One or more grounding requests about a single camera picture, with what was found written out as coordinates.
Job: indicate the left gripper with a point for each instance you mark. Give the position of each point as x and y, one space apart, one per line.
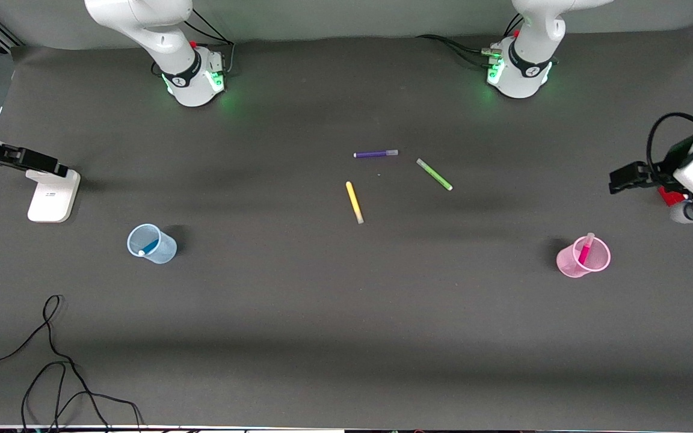
670 167

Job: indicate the pink marker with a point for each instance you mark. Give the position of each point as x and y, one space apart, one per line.
586 249

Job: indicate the blue marker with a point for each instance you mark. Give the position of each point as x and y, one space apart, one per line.
149 246

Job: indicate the white plastic box device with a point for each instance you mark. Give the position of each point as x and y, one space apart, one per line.
52 198

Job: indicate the red white puzzle cube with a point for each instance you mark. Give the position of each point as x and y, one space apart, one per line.
671 195

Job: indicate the translucent pink cup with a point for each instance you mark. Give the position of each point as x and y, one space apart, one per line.
566 263

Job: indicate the translucent blue cup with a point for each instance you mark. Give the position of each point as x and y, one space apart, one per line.
166 249

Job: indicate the green marker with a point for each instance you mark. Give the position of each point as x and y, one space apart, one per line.
435 175

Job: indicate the purple marker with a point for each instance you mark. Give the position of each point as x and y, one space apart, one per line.
373 154

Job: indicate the yellow marker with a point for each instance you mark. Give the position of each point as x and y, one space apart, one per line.
354 201

